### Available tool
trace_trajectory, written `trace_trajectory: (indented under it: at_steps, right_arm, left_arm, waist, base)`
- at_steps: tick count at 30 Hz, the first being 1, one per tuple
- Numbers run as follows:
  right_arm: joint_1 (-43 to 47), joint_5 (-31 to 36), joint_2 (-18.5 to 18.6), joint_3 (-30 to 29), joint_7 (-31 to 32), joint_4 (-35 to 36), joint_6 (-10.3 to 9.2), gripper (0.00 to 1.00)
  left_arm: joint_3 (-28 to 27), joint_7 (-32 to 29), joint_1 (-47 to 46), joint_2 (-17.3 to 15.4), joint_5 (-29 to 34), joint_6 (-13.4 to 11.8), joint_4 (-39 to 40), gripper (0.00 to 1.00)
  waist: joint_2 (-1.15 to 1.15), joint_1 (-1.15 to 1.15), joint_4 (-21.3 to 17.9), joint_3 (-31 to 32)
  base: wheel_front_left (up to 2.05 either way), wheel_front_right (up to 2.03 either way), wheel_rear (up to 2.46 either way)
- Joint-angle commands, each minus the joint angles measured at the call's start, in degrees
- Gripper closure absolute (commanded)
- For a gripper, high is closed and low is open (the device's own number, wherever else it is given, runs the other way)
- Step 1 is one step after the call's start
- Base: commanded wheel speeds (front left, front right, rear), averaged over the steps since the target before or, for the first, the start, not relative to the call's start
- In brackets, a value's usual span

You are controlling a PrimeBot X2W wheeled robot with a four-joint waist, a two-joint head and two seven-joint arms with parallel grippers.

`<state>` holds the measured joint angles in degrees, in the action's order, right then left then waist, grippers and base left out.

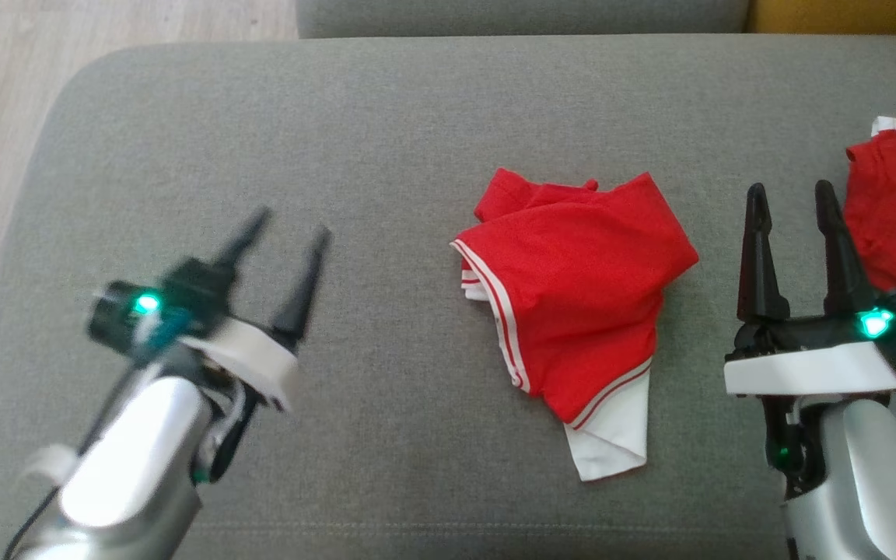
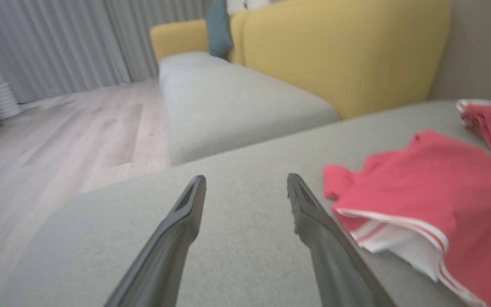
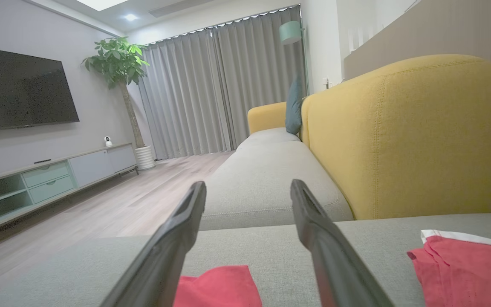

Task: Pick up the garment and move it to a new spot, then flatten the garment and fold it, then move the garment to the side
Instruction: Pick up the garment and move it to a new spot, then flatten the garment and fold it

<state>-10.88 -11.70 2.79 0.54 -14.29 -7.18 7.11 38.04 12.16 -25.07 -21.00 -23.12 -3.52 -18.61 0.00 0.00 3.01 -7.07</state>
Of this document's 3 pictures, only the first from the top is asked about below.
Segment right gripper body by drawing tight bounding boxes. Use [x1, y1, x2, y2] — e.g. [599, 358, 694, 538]
[723, 309, 896, 398]

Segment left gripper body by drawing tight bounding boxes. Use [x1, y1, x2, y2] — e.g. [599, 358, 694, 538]
[160, 257, 300, 412]

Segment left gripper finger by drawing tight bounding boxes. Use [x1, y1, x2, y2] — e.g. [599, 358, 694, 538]
[215, 205, 272, 270]
[271, 225, 333, 350]

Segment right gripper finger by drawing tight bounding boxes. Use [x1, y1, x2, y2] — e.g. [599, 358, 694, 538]
[737, 183, 792, 324]
[814, 180, 877, 317]

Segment red garment with thin stripes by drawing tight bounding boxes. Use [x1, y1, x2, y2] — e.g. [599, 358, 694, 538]
[450, 167, 700, 482]

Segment large grey sofa seat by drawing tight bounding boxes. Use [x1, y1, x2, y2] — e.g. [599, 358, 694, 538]
[0, 34, 896, 560]

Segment big yellow sofa back cushion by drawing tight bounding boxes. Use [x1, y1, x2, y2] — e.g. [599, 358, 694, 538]
[747, 0, 896, 37]

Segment teal left camera cable plug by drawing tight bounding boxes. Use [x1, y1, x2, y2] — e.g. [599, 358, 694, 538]
[149, 308, 194, 348]

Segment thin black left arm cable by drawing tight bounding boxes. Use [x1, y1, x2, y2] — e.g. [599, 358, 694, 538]
[1, 366, 136, 560]

